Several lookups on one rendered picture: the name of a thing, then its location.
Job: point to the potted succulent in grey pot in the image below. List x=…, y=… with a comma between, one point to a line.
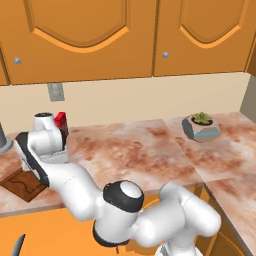
x=201, y=129

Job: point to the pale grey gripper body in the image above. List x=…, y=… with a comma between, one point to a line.
x=56, y=157

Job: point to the wide orange cupboard door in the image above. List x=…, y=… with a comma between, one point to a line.
x=80, y=36

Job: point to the orange lower corner cupboard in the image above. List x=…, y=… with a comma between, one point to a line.
x=226, y=241

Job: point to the red box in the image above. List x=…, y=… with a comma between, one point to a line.
x=61, y=120

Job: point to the brown wooden cutting board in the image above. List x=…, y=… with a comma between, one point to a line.
x=20, y=186

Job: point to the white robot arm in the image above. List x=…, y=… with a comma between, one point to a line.
x=83, y=190

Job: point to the grey appliance base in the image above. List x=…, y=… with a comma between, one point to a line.
x=4, y=141

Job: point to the orange drawer front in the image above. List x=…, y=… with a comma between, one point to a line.
x=40, y=233

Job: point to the grey wall socket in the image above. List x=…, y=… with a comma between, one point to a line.
x=55, y=92

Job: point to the round silver cupboard knob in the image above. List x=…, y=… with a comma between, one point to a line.
x=165, y=55
x=17, y=60

